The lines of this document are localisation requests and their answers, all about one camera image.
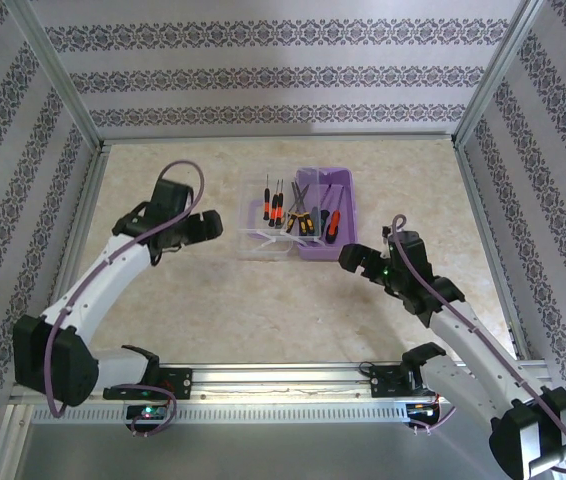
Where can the aluminium rear frame rail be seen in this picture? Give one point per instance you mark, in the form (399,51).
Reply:
(263,136)

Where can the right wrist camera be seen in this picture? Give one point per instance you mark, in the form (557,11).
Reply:
(386,231)

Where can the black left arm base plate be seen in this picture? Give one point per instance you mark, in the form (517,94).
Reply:
(180,382)

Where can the aluminium frame post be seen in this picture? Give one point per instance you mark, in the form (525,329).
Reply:
(502,70)
(61,70)

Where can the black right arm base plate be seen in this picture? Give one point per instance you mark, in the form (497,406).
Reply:
(385,382)

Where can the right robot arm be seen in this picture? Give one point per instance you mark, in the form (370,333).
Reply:
(473,345)

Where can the long black orange screwdriver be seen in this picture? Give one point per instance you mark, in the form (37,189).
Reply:
(330,239)

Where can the aluminium side frame rail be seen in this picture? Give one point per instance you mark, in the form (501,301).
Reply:
(88,200)
(484,225)

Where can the aluminium front frame rail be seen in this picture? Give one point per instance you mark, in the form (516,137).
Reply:
(283,385)

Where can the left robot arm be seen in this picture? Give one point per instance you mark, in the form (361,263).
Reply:
(93,285)

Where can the grey metal sheet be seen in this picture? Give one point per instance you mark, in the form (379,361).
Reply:
(283,450)

